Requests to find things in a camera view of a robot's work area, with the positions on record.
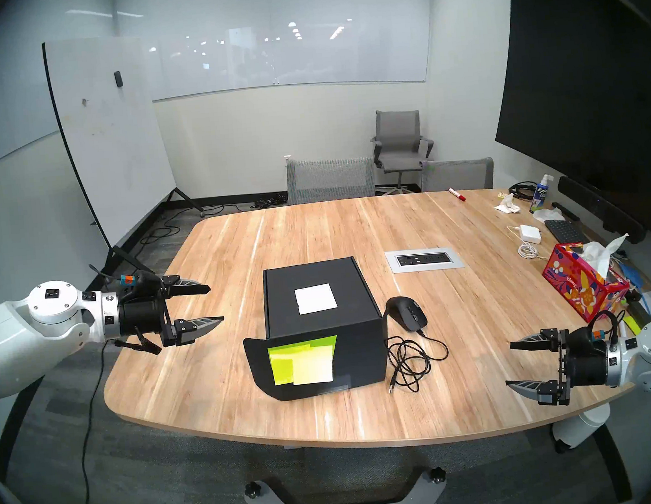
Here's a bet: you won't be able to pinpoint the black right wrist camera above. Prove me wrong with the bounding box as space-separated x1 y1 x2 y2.
568 323 608 359

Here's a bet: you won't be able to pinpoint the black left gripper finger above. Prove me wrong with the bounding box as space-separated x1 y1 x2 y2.
172 316 227 347
163 273 212 300

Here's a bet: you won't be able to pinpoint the white freestanding whiteboard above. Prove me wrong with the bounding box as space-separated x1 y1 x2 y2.
42 28 211 272

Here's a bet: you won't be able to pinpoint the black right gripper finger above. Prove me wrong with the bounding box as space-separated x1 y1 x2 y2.
505 375 572 410
508 327 565 358

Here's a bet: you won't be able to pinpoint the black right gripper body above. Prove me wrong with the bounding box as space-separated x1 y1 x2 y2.
556 325 611 404

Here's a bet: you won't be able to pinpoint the black wired computer mouse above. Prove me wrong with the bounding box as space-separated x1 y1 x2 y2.
381 292 452 395

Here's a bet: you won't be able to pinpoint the black flat eraser block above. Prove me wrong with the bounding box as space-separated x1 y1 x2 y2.
625 297 651 329

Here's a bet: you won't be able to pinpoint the black cardboard box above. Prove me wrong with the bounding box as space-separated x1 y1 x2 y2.
236 254 395 405

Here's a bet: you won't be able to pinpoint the whiteboard cleaner spray bottle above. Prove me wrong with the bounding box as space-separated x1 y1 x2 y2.
527 173 558 214

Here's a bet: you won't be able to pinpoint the grey ribbed mesh chair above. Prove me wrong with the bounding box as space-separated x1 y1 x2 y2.
285 152 378 205

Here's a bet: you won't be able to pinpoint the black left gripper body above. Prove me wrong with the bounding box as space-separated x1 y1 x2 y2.
116 276 177 353

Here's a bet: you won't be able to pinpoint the silver table power outlet panel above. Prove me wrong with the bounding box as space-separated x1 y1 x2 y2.
384 245 466 276

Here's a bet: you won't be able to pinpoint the pale yellow sticky note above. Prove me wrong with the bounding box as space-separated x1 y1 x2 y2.
290 345 336 386

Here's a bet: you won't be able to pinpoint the white power adapter with cable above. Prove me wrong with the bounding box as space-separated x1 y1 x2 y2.
507 221 551 264

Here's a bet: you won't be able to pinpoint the black hanging cable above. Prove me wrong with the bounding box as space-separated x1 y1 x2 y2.
70 341 127 504

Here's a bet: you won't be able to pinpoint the white sticky note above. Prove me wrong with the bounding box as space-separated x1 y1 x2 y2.
295 282 339 316

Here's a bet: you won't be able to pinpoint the colourful floral tissue box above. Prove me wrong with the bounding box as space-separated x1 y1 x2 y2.
540 233 638 327

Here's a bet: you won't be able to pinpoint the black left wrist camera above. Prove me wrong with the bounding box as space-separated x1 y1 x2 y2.
113 269 163 304

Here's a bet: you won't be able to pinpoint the grey office chair with armrests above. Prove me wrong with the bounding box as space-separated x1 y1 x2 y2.
368 106 439 197

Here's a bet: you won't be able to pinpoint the black video conference bar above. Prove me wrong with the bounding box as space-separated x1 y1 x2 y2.
556 169 649 251

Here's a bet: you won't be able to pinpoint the wall-mounted glass whiteboard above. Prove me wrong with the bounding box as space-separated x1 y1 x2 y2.
111 0 441 109

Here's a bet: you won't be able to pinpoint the crumpled white tissue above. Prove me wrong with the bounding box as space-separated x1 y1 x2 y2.
532 206 567 225
493 192 522 216

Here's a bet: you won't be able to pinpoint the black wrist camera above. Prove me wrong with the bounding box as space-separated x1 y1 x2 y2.
113 269 163 304
568 323 608 359

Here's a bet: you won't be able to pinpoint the black keyboard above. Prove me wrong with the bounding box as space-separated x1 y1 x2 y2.
544 216 592 250

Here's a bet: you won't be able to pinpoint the coiled black cable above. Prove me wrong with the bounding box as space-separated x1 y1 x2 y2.
508 180 540 202

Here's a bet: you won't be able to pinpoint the large black wall screen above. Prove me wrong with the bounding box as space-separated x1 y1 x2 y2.
483 0 651 273

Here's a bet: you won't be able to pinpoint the black floor cables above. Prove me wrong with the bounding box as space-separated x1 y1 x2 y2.
129 192 292 255

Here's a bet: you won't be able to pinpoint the lime green sticky note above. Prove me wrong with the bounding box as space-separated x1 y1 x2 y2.
267 335 341 386

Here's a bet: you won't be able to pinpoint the small black remote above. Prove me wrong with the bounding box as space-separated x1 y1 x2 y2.
551 201 581 224

